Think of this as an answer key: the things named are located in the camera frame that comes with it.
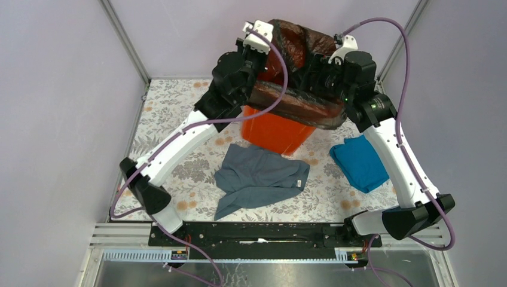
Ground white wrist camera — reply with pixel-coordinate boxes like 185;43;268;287
328;34;358;65
242;20;274;55

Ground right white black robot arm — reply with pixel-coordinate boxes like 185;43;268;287
305;51;456;246

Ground orange plastic trash bin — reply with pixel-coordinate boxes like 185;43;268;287
240;113;316;155

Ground grey-blue cloth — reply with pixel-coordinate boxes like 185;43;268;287
214;144;310;221

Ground black plastic trash bag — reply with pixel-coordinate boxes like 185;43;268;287
248;19;347;130

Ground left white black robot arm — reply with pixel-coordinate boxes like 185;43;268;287
120;33;274;246

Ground teal blue cloth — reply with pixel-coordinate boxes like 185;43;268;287
329;135;389;194

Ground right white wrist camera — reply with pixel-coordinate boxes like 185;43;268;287
328;34;358;65

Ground aluminium frame rails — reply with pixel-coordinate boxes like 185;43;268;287
75;1;456;286

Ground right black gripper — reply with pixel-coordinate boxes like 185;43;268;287
289;51;353;103

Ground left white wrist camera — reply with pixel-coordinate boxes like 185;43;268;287
242;20;274;55

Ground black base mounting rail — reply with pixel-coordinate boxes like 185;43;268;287
148;221;382;262

